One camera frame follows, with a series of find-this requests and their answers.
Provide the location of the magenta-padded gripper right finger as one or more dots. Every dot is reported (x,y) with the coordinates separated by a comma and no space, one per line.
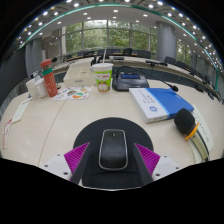
(150,161)

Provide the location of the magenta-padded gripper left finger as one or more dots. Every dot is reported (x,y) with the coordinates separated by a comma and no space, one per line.
(75,160)

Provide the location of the dark grey computer mouse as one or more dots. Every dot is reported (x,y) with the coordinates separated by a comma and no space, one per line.
(113,150)

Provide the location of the black mouse pad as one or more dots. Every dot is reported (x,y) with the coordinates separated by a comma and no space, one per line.
(86,133)

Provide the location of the blue and white book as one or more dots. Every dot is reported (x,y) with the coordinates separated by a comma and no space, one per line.
(160,103)

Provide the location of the colourful printed leaflet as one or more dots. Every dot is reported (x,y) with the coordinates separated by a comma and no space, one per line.
(73,92)

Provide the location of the white booklet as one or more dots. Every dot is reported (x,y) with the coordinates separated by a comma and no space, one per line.
(20,110)

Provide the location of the white plastic cup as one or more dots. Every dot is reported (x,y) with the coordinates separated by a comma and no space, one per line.
(42,88)
(31,89)

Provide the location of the dark conference microphone console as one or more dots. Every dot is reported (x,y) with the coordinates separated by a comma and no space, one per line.
(130,82)

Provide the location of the orange bottle with green band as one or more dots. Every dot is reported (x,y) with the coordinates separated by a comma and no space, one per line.
(50,81)

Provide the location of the white cardboard box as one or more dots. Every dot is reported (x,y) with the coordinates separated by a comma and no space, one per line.
(78,76)

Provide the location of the paper cup with green print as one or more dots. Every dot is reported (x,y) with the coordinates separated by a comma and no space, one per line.
(103,78)

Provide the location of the long curved conference desk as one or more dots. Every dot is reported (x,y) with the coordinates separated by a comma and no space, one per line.
(140,61)

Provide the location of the dark office chairs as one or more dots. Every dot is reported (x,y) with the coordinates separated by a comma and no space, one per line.
(143,54)

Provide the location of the ceiling lights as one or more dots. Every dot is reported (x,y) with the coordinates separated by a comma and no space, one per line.
(115,10)

